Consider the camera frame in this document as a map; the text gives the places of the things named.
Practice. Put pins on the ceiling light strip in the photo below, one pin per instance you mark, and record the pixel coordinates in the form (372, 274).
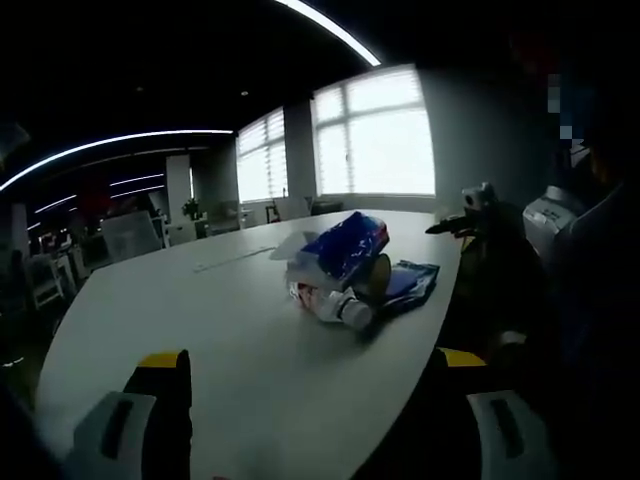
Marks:
(335, 27)
(100, 150)

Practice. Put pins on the brown round item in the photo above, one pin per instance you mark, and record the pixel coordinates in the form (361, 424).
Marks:
(378, 277)

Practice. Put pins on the clear plastic bottle white cap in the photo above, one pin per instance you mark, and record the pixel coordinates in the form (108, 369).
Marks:
(332, 302)

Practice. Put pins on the potted green plant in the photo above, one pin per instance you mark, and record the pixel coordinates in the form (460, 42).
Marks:
(192, 209)

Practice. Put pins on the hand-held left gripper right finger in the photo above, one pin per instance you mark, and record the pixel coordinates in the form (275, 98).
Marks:
(492, 425)

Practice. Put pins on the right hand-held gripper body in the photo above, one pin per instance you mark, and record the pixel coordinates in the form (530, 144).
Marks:
(479, 197)

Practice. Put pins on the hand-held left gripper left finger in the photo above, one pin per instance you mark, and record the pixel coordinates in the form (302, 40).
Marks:
(135, 425)

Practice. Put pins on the white table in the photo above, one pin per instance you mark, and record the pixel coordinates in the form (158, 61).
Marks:
(225, 325)

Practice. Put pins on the white office chair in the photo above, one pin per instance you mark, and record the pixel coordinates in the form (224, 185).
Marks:
(132, 235)

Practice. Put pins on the blue packet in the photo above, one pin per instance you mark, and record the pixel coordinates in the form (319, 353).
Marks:
(407, 287)

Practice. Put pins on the blue tissue pack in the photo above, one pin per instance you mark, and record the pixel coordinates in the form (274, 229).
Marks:
(347, 250)

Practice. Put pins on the window with blinds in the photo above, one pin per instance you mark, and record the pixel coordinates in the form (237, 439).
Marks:
(374, 135)
(261, 160)

